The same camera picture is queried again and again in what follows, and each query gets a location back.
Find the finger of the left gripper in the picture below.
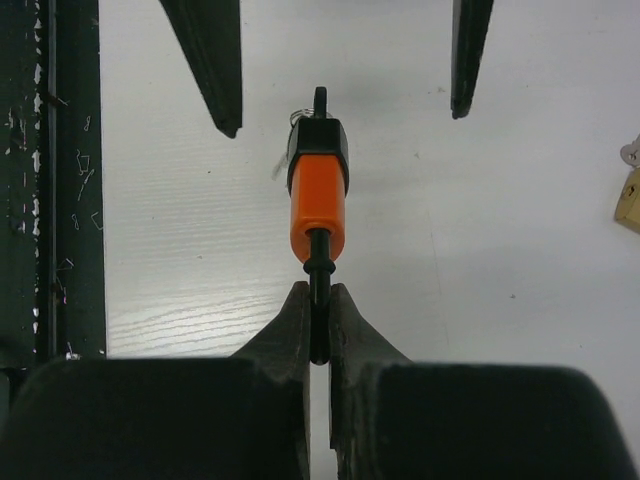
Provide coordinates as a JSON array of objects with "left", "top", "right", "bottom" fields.
[
  {"left": 160, "top": 0, "right": 243, "bottom": 139},
  {"left": 450, "top": 0, "right": 494, "bottom": 119}
]

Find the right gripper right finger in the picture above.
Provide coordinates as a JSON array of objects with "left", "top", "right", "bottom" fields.
[{"left": 328, "top": 284, "right": 639, "bottom": 479}]

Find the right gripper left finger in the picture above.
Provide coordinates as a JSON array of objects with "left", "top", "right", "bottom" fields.
[{"left": 1, "top": 282, "right": 310, "bottom": 479}]

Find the orange black padlock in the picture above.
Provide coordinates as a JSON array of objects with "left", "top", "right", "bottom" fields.
[{"left": 285, "top": 86, "right": 350, "bottom": 365}]

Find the brass padlock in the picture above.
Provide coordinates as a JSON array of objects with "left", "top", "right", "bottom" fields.
[{"left": 614, "top": 136, "right": 640, "bottom": 233}]

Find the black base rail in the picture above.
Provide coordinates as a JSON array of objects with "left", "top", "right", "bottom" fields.
[{"left": 1, "top": 1, "right": 106, "bottom": 389}]

